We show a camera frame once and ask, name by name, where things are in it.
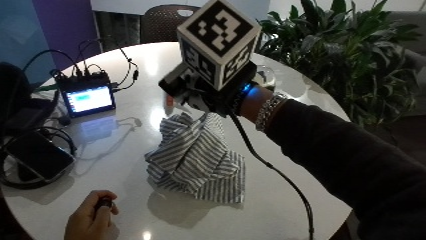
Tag small black clicker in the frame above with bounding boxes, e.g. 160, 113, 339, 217
93, 196, 114, 211

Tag green leafy plant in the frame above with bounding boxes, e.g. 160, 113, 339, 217
256, 0, 423, 128

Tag striped grey white cloth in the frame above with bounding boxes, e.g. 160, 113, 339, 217
144, 111, 248, 205

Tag black device cables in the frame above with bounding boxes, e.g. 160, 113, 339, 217
21, 37, 141, 92

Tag black bag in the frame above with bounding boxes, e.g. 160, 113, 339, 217
0, 61, 60, 136

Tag black glove cable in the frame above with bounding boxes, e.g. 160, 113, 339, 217
228, 111, 316, 240

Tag clear glass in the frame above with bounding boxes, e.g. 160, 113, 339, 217
252, 64, 278, 92

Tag brown perforated chair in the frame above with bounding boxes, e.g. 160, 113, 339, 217
140, 3, 202, 45

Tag black smartphone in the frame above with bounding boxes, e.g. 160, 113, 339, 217
3, 131, 76, 183

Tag small screen device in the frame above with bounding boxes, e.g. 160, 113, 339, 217
59, 71, 118, 119

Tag silver chain bracelet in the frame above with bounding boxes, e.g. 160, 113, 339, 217
254, 92, 289, 133

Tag white marker cube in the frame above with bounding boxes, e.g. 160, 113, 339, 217
176, 0, 264, 92

